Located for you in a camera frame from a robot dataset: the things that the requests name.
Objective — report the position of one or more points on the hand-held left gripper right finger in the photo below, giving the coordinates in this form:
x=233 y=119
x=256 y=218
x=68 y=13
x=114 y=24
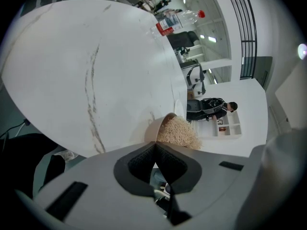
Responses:
x=216 y=183

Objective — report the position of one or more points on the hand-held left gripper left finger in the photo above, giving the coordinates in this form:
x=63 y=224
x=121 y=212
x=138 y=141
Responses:
x=100 y=200

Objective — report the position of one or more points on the black office chair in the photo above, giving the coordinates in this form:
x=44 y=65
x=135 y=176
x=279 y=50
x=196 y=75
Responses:
x=193 y=109
x=182 y=39

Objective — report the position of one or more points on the person's black clothing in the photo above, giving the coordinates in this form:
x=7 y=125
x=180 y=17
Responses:
x=21 y=162

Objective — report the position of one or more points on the white machine with black trim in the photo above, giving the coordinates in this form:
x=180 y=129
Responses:
x=195 y=79

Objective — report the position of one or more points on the black metal railing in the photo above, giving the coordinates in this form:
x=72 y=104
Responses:
x=247 y=32

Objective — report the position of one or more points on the clear plastic bottle red cap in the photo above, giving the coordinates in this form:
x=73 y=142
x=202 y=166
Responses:
x=175 y=21

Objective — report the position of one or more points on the white wall shelf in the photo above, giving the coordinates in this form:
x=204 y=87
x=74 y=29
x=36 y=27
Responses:
x=227 y=127

